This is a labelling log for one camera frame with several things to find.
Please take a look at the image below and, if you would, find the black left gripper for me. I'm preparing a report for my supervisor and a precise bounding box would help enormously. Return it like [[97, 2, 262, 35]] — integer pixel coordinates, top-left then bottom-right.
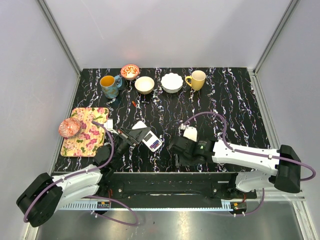
[[110, 127, 151, 166]]

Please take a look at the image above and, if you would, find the white red remote control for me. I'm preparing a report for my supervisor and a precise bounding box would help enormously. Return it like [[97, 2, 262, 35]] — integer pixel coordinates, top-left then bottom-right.
[[132, 121, 162, 152]]

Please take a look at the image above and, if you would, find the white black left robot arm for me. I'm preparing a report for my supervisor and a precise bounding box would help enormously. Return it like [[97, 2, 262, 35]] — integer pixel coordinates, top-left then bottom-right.
[[16, 127, 151, 228]]

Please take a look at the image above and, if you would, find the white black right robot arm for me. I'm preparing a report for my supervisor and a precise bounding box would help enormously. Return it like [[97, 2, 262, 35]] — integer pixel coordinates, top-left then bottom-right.
[[169, 136, 301, 198]]

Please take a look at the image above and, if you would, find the floral wooden tray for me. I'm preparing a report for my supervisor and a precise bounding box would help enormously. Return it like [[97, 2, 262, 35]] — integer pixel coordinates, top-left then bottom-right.
[[60, 107, 109, 157]]

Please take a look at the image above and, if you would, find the blue floral mug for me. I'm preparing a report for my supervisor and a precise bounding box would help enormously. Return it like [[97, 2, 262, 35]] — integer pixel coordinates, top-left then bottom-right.
[[99, 75, 123, 99]]

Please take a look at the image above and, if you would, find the cream round bowl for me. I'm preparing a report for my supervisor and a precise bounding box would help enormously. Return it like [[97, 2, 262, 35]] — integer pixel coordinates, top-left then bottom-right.
[[134, 76, 155, 95]]

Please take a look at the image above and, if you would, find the red patterned bowl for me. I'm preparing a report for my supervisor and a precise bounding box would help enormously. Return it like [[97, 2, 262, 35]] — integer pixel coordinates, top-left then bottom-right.
[[58, 117, 82, 138]]

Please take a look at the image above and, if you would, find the orange patterned small bowl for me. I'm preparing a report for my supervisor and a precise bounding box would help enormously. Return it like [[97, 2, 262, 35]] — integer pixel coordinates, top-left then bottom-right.
[[120, 64, 140, 81]]

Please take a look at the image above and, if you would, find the white scalloped bowl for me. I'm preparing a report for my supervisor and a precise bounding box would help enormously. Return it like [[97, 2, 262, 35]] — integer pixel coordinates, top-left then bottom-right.
[[160, 72, 183, 94]]

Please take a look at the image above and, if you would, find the yellow mug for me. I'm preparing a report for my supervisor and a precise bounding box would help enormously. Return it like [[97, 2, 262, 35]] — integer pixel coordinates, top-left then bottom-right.
[[184, 70, 207, 91]]

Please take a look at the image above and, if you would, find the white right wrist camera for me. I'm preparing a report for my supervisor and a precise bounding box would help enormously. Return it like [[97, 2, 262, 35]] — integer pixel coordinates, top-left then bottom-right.
[[179, 124, 198, 142]]

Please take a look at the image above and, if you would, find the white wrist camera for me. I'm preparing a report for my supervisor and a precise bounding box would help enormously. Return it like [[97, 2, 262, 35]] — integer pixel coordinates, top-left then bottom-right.
[[179, 124, 198, 142], [103, 119, 118, 134]]

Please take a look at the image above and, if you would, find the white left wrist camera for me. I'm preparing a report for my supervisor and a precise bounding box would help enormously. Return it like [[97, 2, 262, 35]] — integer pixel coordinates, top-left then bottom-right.
[[103, 119, 118, 134]]

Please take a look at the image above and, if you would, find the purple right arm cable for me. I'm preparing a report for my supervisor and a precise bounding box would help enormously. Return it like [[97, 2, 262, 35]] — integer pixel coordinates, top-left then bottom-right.
[[182, 111, 317, 217]]

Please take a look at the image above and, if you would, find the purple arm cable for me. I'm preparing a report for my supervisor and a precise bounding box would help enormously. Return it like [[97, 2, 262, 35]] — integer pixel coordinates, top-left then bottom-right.
[[182, 111, 317, 217], [23, 120, 140, 227]]

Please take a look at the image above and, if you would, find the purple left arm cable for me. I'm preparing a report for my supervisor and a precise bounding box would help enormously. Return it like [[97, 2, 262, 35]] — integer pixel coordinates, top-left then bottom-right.
[[23, 120, 140, 227]]

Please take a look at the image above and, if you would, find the aluminium frame post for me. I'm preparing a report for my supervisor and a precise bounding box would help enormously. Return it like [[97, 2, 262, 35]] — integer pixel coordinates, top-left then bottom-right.
[[36, 0, 82, 76]]

